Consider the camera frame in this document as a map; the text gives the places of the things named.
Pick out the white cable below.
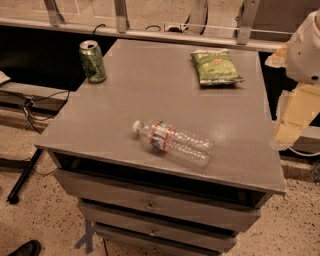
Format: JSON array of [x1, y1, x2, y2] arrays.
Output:
[[287, 145, 320, 158]]

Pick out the green soda can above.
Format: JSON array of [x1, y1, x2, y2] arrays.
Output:
[[79, 40, 106, 83]]

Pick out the grey drawer cabinet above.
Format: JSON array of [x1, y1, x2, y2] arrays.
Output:
[[36, 39, 285, 256]]

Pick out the green jalapeno chip bag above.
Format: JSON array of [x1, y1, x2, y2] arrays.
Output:
[[191, 49, 244, 86]]

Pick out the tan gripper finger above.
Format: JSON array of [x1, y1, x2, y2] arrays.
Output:
[[265, 43, 288, 68], [273, 83, 320, 145]]

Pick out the black shoe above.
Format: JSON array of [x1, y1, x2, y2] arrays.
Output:
[[7, 240, 41, 256]]

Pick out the clear plastic water bottle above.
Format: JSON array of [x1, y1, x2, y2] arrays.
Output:
[[132, 120, 213, 167]]

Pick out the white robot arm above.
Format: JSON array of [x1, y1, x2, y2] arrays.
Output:
[[265, 9, 320, 150]]

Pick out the black metal stand leg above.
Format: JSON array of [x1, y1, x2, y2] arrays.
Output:
[[7, 149, 42, 205]]

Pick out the black cable bundle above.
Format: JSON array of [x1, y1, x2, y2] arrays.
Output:
[[0, 87, 72, 135]]

